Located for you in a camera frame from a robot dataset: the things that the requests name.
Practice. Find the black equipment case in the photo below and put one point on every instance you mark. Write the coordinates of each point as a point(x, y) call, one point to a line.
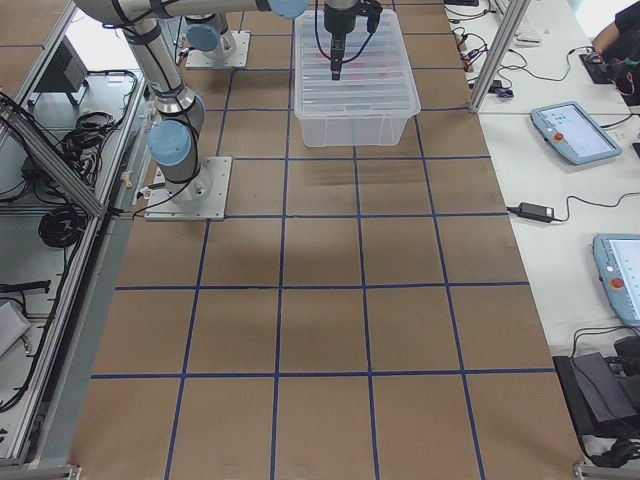
point(602, 396)

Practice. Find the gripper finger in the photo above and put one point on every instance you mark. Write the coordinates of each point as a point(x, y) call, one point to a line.
point(336, 61)

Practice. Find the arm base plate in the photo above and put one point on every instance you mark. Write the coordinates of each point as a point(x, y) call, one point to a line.
point(204, 198)
point(197, 61)

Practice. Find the clear plastic box lid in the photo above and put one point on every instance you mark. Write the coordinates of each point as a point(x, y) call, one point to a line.
point(378, 81)

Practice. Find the clear plastic storage box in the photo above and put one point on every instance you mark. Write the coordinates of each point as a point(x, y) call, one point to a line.
point(383, 130)

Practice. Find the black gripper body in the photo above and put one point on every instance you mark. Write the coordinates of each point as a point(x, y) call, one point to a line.
point(336, 20)

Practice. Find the aluminium frame post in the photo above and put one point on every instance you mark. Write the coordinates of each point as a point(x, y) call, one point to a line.
point(512, 18)

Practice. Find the black control box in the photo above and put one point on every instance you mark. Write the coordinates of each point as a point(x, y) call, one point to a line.
point(66, 73)

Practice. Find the far teach pendant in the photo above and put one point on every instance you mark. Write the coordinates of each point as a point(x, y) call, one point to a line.
point(573, 133)

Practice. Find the near teach pendant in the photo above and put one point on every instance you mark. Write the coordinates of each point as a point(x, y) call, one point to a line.
point(617, 261)

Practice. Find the teach pendant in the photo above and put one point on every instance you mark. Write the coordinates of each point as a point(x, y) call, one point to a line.
point(573, 133)
point(617, 261)

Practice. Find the person in dark shirt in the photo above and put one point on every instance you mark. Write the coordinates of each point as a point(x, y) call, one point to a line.
point(618, 45)

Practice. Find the black power adapter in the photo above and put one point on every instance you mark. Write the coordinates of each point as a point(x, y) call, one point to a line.
point(535, 212)

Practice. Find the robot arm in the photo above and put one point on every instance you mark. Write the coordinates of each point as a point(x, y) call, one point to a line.
point(173, 138)
point(209, 34)

